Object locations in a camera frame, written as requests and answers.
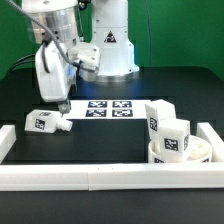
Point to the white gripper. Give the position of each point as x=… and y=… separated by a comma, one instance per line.
x=54, y=76

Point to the white round stool seat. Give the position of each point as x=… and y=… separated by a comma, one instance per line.
x=199, y=151

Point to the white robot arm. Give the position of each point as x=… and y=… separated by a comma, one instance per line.
x=85, y=39

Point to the white marker sheet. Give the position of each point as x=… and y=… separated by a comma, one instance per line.
x=107, y=109

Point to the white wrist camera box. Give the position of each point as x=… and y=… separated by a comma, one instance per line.
x=88, y=56

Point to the white left fence rail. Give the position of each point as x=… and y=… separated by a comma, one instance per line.
x=7, y=140

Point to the white fence rail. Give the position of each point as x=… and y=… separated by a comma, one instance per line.
x=110, y=177
x=7, y=140
x=206, y=132

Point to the white right fence rail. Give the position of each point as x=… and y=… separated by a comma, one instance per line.
x=206, y=132

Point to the white front fence rail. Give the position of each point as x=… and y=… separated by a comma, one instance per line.
x=110, y=177

